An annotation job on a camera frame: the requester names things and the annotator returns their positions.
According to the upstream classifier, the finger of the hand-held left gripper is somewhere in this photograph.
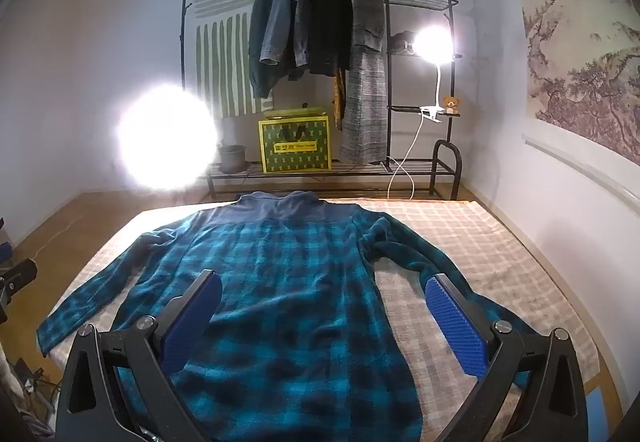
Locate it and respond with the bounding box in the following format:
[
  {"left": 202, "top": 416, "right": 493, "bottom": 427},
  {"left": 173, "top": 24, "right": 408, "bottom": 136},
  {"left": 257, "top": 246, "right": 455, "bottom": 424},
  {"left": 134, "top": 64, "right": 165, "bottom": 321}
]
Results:
[{"left": 0, "top": 259, "right": 39, "bottom": 295}]

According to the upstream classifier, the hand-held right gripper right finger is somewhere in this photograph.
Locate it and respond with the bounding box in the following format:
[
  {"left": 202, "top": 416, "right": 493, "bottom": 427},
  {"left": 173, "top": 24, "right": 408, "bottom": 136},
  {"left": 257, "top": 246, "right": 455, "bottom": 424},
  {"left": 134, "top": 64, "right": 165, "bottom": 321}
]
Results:
[{"left": 425, "top": 273, "right": 588, "bottom": 442}]

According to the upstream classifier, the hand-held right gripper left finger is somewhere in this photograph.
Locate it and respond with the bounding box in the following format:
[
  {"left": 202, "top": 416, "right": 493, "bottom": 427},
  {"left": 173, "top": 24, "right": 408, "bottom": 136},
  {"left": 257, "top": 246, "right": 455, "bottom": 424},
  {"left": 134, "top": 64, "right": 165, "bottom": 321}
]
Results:
[{"left": 55, "top": 269, "right": 223, "bottom": 442}]

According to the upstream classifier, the teal plaid fleece shirt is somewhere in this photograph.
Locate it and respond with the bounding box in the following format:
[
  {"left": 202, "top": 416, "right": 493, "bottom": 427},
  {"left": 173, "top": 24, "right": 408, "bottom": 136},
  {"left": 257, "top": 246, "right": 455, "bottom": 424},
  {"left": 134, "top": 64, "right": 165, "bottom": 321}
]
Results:
[{"left": 37, "top": 191, "right": 531, "bottom": 442}]

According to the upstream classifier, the beige checked blanket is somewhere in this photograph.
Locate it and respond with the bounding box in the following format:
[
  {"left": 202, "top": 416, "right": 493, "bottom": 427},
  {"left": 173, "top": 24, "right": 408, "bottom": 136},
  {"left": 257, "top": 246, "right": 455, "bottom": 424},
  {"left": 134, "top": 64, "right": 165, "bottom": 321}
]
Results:
[{"left": 47, "top": 199, "right": 601, "bottom": 442}]

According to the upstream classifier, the dark plant pot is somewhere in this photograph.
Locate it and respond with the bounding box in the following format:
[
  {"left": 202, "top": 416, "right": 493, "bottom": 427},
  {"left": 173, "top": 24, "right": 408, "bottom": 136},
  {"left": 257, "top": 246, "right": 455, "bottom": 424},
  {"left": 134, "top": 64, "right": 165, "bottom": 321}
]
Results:
[{"left": 218, "top": 143, "right": 247, "bottom": 173}]

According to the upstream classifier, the light blue board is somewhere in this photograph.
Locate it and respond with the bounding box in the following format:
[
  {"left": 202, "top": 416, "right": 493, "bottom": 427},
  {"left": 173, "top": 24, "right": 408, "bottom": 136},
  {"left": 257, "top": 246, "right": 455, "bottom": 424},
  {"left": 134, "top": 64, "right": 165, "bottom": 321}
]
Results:
[{"left": 589, "top": 384, "right": 623, "bottom": 442}]

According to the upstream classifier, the bright round studio light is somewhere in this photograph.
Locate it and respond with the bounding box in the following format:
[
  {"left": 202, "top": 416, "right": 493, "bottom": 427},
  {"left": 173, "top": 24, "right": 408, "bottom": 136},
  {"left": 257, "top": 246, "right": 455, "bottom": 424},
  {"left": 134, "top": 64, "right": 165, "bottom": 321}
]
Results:
[{"left": 116, "top": 85, "right": 218, "bottom": 190}]

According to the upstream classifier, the yellow and green patterned box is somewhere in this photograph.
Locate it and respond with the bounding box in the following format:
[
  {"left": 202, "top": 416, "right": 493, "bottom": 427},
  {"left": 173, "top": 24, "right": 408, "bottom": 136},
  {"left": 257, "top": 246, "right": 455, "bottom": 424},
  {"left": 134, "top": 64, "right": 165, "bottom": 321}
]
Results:
[{"left": 258, "top": 107, "right": 333, "bottom": 174}]

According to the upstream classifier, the grey plaid hanging coat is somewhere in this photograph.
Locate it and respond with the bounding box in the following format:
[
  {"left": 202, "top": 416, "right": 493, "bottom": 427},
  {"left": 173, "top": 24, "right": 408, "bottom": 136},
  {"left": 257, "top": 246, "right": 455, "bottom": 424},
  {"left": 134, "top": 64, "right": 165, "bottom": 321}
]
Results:
[{"left": 340, "top": 0, "right": 388, "bottom": 164}]

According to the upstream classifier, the yellow hanging scarf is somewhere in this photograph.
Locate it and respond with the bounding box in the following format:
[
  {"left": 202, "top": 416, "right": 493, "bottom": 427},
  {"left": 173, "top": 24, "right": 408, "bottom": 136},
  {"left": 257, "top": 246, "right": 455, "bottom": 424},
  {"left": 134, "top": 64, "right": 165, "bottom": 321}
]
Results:
[{"left": 332, "top": 70, "right": 347, "bottom": 130}]

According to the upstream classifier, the white clip lamp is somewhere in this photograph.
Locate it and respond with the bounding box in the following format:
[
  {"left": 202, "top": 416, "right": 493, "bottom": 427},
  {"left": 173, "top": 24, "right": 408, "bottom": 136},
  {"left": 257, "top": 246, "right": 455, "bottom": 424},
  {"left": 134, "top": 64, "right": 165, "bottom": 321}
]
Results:
[{"left": 412, "top": 25, "right": 456, "bottom": 123}]

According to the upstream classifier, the dark item on rack shelf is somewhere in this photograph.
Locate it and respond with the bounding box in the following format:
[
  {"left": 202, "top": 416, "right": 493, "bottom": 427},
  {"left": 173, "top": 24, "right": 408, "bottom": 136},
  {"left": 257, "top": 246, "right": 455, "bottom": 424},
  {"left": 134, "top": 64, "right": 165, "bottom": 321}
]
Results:
[{"left": 389, "top": 31, "right": 417, "bottom": 54}]

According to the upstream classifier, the dark teal hanging jacket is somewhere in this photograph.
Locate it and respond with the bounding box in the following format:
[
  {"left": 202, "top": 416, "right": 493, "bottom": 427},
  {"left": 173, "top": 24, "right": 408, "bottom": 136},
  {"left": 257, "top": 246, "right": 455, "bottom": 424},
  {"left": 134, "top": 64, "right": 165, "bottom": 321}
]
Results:
[{"left": 248, "top": 0, "right": 283, "bottom": 99}]

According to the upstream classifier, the blue denim hanging jacket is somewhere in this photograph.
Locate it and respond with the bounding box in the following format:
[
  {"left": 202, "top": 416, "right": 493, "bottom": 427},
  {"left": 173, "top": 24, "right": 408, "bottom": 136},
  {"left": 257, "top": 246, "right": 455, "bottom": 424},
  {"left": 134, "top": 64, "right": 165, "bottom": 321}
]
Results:
[{"left": 259, "top": 0, "right": 318, "bottom": 73}]

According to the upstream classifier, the black hanging jacket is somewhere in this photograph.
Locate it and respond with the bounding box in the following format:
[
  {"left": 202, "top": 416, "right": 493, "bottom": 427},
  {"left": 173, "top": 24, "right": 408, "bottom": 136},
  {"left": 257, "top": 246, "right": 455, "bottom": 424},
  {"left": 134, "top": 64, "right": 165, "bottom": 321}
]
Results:
[{"left": 305, "top": 0, "right": 355, "bottom": 78}]

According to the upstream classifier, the tangle of dark floor cables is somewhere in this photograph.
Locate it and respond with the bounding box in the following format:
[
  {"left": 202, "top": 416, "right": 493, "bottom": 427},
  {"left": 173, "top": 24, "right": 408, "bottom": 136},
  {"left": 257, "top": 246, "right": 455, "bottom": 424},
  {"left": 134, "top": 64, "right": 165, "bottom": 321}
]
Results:
[{"left": 15, "top": 357, "right": 56, "bottom": 403}]

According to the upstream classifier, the white lamp cable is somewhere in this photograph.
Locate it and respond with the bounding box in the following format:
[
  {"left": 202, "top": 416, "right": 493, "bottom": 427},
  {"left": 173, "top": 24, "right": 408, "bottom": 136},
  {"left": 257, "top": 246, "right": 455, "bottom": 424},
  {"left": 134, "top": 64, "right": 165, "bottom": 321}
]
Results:
[{"left": 387, "top": 115, "right": 426, "bottom": 199}]

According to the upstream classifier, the white wall trim strip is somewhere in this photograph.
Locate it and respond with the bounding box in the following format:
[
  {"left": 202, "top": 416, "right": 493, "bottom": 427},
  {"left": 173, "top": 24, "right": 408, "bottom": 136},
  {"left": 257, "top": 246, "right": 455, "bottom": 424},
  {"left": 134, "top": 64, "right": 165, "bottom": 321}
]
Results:
[{"left": 521, "top": 132, "right": 640, "bottom": 205}]

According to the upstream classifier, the green striped wall hanging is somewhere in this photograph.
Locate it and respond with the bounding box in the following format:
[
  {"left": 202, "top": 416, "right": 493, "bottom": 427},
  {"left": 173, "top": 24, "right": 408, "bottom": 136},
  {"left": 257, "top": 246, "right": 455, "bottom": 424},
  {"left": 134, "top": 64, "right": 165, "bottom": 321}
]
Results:
[{"left": 192, "top": 0, "right": 273, "bottom": 119}]

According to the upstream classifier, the landscape painting wall poster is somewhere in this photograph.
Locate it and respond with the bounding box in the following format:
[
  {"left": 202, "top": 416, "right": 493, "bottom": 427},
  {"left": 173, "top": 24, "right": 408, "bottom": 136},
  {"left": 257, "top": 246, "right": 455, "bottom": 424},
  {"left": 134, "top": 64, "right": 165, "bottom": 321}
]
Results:
[{"left": 514, "top": 0, "right": 640, "bottom": 160}]

